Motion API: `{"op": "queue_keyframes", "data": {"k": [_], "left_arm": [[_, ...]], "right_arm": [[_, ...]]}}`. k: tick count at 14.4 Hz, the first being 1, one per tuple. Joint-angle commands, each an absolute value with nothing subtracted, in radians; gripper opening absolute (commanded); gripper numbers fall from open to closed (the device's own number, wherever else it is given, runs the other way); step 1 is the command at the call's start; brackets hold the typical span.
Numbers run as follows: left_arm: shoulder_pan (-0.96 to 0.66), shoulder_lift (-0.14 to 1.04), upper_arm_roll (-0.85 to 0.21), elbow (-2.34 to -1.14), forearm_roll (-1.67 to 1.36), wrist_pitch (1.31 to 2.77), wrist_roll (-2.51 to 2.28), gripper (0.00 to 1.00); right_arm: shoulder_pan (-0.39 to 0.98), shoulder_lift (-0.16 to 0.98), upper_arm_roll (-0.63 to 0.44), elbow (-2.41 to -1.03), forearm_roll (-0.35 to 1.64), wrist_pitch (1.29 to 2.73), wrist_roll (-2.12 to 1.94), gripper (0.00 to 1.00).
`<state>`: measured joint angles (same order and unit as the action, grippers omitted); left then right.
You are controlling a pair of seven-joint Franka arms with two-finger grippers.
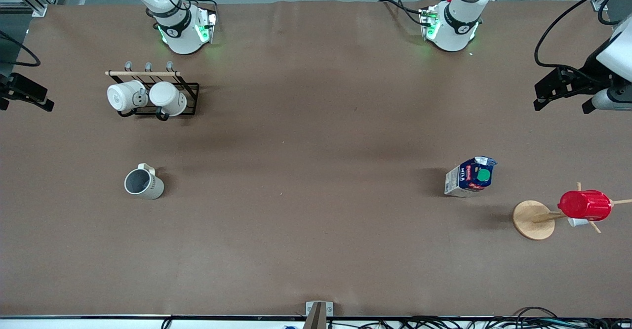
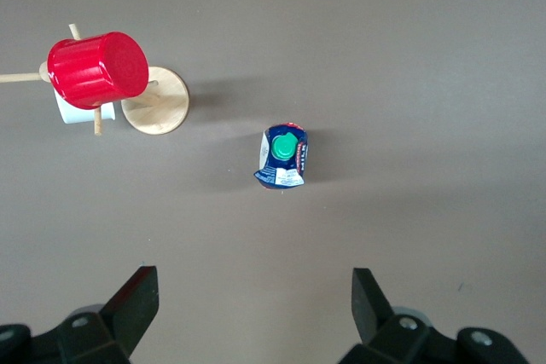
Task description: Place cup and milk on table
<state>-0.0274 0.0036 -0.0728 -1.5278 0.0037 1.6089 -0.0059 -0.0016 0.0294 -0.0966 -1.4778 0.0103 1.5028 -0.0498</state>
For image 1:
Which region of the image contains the black base cable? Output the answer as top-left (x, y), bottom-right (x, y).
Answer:
top-left (378, 0), bottom-right (426, 24)

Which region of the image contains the blue milk carton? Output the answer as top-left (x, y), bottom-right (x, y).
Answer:
top-left (444, 156), bottom-right (498, 199)

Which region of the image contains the white mug with grey print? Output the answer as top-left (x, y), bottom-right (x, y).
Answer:
top-left (107, 81), bottom-right (149, 113)

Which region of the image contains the black wire mug rack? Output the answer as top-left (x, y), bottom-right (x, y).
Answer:
top-left (105, 61), bottom-right (200, 121)

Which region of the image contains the wooden mug tree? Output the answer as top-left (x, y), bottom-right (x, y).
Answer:
top-left (512, 182), bottom-right (632, 241)

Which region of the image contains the black cable bundle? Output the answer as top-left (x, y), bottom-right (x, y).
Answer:
top-left (341, 307), bottom-right (632, 329)

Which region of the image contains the grey metal camera bracket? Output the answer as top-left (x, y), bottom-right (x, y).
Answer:
top-left (306, 301), bottom-right (334, 329)

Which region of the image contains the red plastic cup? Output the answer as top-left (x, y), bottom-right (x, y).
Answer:
top-left (558, 190), bottom-right (613, 222)

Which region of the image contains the plain white mug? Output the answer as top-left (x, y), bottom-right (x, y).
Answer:
top-left (149, 82), bottom-right (188, 117)

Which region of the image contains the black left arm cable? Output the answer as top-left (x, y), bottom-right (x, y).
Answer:
top-left (534, 0), bottom-right (632, 73)

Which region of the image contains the cream mug with grey inside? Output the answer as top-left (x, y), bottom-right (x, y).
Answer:
top-left (124, 163), bottom-right (165, 200)

